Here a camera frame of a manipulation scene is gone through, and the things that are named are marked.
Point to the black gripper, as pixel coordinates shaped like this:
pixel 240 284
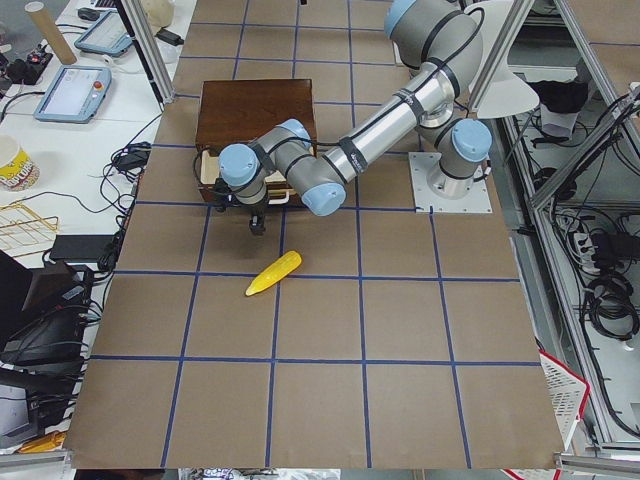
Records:
pixel 255 210

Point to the wooden drawer with white handle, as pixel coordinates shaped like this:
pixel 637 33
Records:
pixel 212 190

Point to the yellow corn cob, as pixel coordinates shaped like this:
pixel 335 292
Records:
pixel 274 273

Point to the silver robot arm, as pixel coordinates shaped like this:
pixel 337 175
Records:
pixel 443 45

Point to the dark wooden drawer box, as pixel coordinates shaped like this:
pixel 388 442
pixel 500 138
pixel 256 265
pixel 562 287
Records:
pixel 238 111

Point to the black power adapter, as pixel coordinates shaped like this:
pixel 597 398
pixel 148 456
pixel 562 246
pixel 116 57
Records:
pixel 169 37

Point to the near blue teach pendant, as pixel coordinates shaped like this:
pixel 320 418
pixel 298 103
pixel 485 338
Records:
pixel 74 95

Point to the blue teach pendant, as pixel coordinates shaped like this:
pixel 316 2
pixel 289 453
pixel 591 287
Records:
pixel 74 95
pixel 107 36

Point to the beige cap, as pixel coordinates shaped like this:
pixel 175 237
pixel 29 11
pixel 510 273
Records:
pixel 159 13

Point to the far blue teach pendant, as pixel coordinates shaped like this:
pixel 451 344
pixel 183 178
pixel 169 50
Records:
pixel 107 36

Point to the popcorn paper cup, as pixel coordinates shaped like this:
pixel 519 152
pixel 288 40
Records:
pixel 18 171

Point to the cardboard tube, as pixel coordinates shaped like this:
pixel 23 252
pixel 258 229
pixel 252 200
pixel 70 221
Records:
pixel 42 19

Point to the white chair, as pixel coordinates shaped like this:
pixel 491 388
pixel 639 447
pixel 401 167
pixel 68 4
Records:
pixel 495 91

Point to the white red basket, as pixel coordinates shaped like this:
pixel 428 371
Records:
pixel 569 394

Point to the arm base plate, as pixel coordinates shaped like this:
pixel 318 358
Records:
pixel 435 193

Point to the aluminium frame post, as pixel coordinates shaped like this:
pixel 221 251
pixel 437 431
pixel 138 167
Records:
pixel 137 26

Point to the gold wire rack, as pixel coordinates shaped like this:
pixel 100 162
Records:
pixel 25 232

